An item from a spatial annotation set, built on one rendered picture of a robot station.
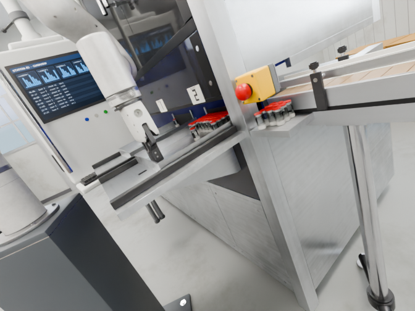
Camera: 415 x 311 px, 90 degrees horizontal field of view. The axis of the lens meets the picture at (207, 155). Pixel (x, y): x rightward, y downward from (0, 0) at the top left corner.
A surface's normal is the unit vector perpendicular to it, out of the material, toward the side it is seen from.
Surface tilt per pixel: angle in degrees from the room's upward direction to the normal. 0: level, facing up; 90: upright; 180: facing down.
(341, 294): 0
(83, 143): 90
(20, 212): 90
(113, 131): 90
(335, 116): 90
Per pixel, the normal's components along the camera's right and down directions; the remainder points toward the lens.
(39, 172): 0.19, 0.28
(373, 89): -0.76, 0.50
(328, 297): -0.38, -0.86
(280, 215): 0.54, 0.09
